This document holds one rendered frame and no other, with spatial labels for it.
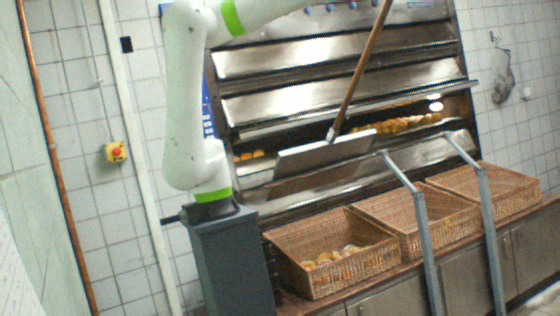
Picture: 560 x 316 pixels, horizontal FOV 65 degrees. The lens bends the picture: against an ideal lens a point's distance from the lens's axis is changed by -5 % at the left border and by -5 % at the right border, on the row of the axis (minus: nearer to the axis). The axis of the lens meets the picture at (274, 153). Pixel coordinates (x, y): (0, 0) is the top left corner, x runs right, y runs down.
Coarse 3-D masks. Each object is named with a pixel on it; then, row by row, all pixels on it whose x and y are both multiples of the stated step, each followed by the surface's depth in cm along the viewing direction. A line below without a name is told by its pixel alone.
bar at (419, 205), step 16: (400, 144) 252; (416, 144) 256; (352, 160) 237; (384, 160) 246; (288, 176) 222; (304, 176) 226; (400, 176) 237; (480, 176) 248; (416, 192) 228; (480, 192) 250; (416, 208) 229; (496, 240) 251; (432, 256) 231; (496, 256) 252; (432, 272) 231; (496, 272) 252; (432, 288) 231; (496, 288) 254; (432, 304) 234; (496, 304) 256
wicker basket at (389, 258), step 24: (312, 216) 268; (336, 216) 274; (360, 216) 262; (288, 240) 259; (312, 240) 264; (336, 240) 270; (360, 240) 267; (384, 240) 246; (288, 264) 232; (336, 264) 220; (360, 264) 227; (384, 264) 233; (312, 288) 214; (336, 288) 221
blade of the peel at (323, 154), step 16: (320, 144) 218; (336, 144) 222; (352, 144) 229; (368, 144) 237; (288, 160) 213; (304, 160) 220; (320, 160) 227; (336, 160) 234; (272, 176) 221; (320, 176) 240; (336, 176) 248; (272, 192) 230; (288, 192) 237
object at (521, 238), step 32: (544, 192) 302; (512, 224) 265; (544, 224) 279; (448, 256) 244; (480, 256) 254; (512, 256) 266; (544, 256) 279; (288, 288) 238; (352, 288) 221; (384, 288) 225; (416, 288) 234; (448, 288) 243; (480, 288) 255; (512, 288) 266; (544, 288) 286
